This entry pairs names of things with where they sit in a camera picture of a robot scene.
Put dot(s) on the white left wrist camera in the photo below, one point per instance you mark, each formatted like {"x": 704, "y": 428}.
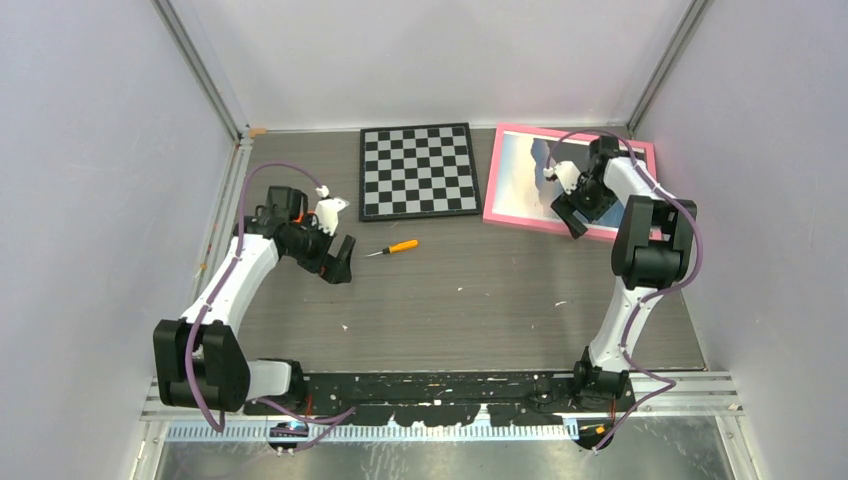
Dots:
{"x": 327, "y": 210}

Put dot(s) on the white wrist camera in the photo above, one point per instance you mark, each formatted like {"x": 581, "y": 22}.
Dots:
{"x": 566, "y": 173}
{"x": 327, "y": 210}

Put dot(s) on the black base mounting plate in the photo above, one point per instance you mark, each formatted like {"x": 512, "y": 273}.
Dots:
{"x": 555, "y": 399}

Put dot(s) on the landscape photo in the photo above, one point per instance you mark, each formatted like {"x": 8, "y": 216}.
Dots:
{"x": 523, "y": 179}

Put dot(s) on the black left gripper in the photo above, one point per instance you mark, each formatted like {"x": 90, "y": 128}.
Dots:
{"x": 333, "y": 269}

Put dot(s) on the aluminium front rail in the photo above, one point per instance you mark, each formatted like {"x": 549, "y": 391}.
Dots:
{"x": 694, "y": 392}

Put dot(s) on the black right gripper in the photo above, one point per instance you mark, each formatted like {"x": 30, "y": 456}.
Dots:
{"x": 564, "y": 205}

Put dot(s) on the black white checkerboard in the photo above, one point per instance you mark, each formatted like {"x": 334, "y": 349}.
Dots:
{"x": 418, "y": 171}

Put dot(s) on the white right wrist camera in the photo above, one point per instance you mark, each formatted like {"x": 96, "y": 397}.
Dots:
{"x": 566, "y": 173}

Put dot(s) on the pink photo frame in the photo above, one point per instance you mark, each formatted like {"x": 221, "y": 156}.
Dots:
{"x": 510, "y": 218}

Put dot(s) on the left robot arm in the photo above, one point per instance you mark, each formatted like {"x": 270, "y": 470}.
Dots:
{"x": 199, "y": 361}

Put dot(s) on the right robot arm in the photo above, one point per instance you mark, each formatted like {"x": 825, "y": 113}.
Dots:
{"x": 650, "y": 254}

